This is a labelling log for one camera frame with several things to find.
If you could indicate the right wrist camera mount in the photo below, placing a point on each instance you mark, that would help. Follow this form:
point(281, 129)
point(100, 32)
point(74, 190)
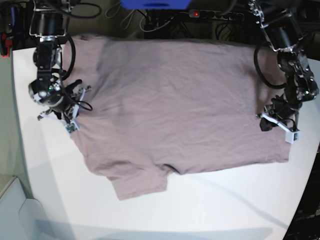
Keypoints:
point(70, 126)

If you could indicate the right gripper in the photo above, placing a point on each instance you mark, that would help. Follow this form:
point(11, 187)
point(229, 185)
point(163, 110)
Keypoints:
point(64, 106)

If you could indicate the black power strip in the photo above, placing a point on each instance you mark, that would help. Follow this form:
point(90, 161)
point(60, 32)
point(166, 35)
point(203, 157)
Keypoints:
point(215, 15)

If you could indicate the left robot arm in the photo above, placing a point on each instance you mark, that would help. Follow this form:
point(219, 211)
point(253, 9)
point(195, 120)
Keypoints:
point(278, 23)

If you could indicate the blue box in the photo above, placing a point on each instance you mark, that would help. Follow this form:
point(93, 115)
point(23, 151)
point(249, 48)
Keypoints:
point(155, 4)

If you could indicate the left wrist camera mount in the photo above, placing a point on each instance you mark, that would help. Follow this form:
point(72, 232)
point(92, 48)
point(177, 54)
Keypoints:
point(270, 120)

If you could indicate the pink t-shirt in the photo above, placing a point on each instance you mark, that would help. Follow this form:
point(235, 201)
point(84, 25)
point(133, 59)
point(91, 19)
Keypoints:
point(170, 106)

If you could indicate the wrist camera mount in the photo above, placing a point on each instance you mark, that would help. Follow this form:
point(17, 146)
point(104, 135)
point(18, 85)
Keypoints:
point(270, 120)
point(70, 126)

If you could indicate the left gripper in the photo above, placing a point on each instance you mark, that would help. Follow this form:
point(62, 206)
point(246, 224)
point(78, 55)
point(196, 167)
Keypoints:
point(283, 110)

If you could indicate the red black clamp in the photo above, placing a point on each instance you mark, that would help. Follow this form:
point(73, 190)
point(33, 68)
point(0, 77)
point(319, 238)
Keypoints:
point(6, 41)

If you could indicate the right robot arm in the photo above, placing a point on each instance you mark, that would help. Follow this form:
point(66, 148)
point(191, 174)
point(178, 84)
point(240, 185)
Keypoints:
point(49, 23)

